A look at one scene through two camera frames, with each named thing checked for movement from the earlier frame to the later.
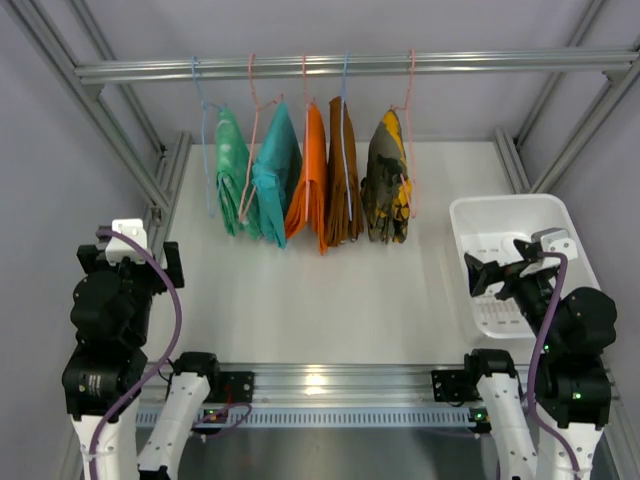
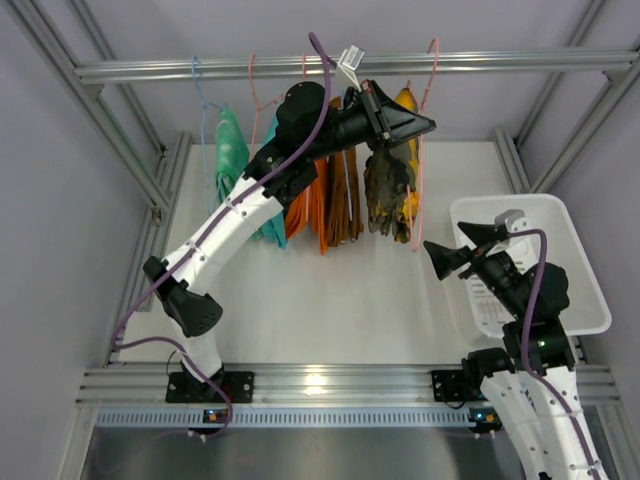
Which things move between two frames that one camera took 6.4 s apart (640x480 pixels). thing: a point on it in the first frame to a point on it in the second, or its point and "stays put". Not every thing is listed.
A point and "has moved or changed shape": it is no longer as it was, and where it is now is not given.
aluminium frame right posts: x=619 y=86 stays put
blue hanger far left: x=205 y=105 stays put
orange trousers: x=308 y=201 stays put
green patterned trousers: x=235 y=192 stays put
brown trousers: x=339 y=227 stays put
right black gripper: x=501 y=275 to x=477 y=255
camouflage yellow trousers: x=387 y=188 has moved or changed shape
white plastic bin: x=487 y=227 stays put
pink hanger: x=411 y=202 to x=435 y=41
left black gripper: x=172 y=262 to x=377 y=114
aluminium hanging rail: x=535 y=61 stays put
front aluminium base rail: x=322 y=384 stays put
